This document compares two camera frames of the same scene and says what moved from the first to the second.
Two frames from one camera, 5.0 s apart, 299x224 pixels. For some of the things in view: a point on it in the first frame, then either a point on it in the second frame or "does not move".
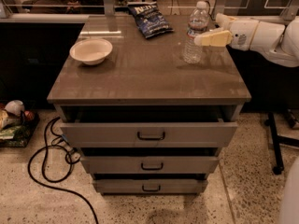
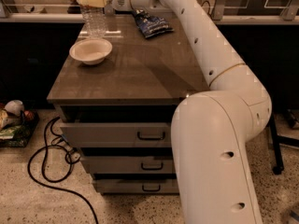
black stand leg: [277, 140] does not move
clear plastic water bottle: [198, 21] to [94, 21]
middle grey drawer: [147, 164] does not move
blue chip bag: [149, 18] does not move
